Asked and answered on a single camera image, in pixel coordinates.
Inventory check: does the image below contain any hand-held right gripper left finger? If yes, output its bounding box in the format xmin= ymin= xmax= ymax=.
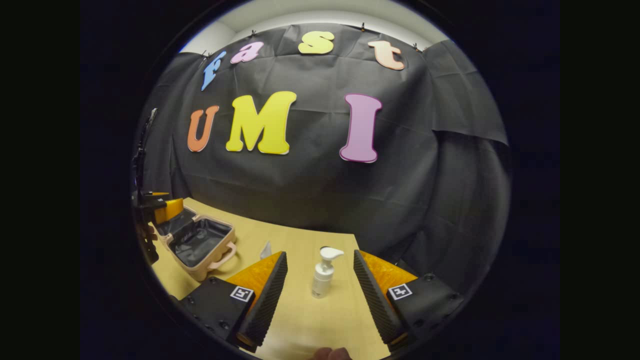
xmin=179 ymin=250 xmax=290 ymax=353

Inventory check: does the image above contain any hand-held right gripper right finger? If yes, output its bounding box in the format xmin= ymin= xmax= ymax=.
xmin=352 ymin=249 xmax=466 ymax=348

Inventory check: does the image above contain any pink suitcase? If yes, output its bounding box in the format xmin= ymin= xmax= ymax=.
xmin=152 ymin=205 xmax=238 ymax=282

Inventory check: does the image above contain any white pump bottle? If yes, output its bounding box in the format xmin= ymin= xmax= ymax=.
xmin=311 ymin=246 xmax=346 ymax=300

